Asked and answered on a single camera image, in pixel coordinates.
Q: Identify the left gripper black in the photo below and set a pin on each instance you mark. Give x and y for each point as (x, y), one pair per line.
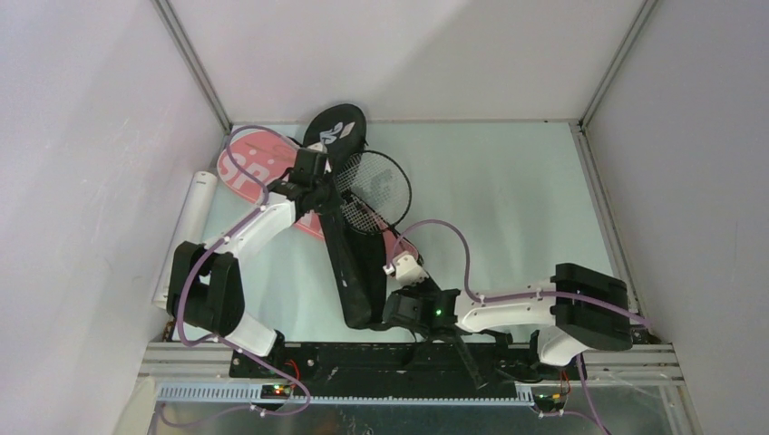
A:
(320, 207)

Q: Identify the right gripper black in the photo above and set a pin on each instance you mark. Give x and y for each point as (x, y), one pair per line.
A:
(410, 291)

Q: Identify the pink SPORT racket bag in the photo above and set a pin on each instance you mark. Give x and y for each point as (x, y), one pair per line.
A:
(254, 155)

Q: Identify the black racket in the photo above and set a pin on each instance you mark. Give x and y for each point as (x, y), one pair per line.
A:
(376, 195)

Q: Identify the black racket bag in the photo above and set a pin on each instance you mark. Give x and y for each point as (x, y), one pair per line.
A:
(357, 259)

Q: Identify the white shuttlecock tube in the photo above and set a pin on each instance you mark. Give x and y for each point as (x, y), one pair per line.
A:
(190, 226)

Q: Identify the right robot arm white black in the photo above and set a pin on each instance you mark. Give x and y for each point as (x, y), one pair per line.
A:
(575, 310)

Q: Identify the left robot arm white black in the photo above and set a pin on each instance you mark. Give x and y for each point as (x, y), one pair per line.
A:
(206, 287)

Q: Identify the right controller board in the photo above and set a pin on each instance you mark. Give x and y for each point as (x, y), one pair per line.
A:
(550, 403)

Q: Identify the controller board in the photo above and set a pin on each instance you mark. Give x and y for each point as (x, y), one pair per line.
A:
(550, 403)
(275, 392)

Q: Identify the left controller board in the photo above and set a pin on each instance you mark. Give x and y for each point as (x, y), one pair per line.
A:
(275, 392)

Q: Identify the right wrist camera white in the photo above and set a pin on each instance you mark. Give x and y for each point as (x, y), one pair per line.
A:
(406, 270)

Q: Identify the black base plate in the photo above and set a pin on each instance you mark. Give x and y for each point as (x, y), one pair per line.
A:
(378, 371)

